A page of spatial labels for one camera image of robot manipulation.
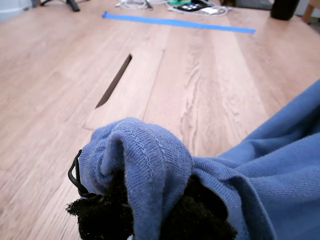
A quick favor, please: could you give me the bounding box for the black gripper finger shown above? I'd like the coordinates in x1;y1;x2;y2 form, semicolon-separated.
166;174;238;240
65;169;136;240

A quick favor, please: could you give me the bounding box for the blue printed T-shirt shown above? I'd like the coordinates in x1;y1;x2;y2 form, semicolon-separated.
80;78;320;240

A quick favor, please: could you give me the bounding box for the long blue tape strip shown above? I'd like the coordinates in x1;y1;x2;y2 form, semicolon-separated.
101;11;257;35

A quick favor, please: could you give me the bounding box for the black power strip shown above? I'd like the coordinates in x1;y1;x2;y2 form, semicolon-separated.
172;1;210;12

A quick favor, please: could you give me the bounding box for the black cylinder container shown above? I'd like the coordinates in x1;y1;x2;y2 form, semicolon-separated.
270;0;300;20

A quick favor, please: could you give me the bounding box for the light wooden furniture piece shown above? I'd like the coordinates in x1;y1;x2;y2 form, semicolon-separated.
301;0;320;25

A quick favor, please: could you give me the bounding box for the black twist tie wire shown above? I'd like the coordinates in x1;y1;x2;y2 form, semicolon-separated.
67;149;105;201

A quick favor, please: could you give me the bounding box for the white cable pile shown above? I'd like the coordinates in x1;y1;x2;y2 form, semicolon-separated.
114;0;235;18

